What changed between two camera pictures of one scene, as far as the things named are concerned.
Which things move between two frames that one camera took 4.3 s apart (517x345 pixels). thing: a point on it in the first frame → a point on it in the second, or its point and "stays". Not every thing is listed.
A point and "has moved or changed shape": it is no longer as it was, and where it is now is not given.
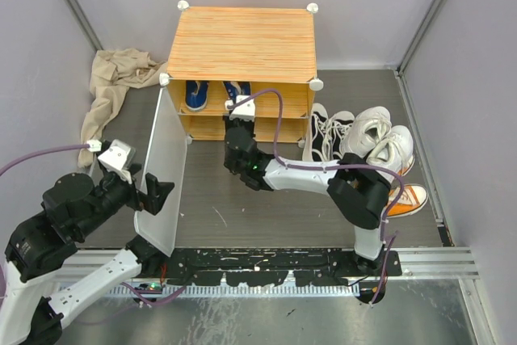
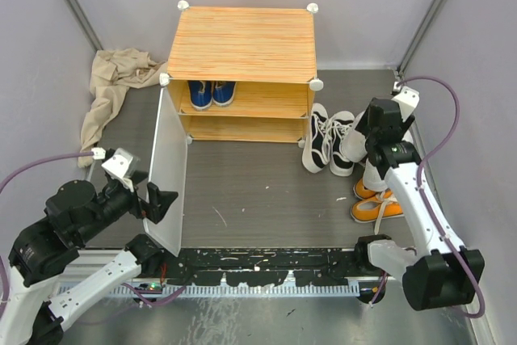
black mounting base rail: [270, 267] stays
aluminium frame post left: [72, 1] stays
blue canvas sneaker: [196, 94] has moved or changed shape
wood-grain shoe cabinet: [219, 53] stays
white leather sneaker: [367, 126] stays
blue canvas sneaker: [237, 88] → [223, 92]
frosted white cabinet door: [168, 159] stays
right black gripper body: [248, 126] → [365, 129]
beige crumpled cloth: [114, 72] stays
